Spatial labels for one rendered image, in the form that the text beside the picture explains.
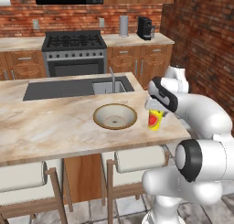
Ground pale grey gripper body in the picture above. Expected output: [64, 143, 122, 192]
[144, 94, 167, 114]

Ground yellow cup with red mark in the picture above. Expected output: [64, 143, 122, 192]
[147, 109, 165, 132]

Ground cream bowl with brown rim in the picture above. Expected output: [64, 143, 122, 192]
[92, 102, 138, 131]

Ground wooden base cupboards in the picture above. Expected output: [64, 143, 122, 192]
[106, 44, 174, 91]
[0, 49, 48, 81]

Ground grey tap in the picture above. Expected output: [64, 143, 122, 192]
[108, 66, 117, 93]

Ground wooden stool with white cushion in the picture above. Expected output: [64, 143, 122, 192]
[0, 158, 74, 224]
[100, 144, 172, 224]

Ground black coffee machine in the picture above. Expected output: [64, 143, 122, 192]
[136, 16, 156, 41]

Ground white paper towel roll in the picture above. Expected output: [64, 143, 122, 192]
[118, 15, 130, 38]

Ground black and steel cooker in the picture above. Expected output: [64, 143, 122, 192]
[41, 29, 109, 79]

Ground dark grey sink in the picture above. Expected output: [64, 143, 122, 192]
[22, 75, 135, 101]

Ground wooden island panel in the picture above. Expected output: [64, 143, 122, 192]
[62, 154, 103, 205]

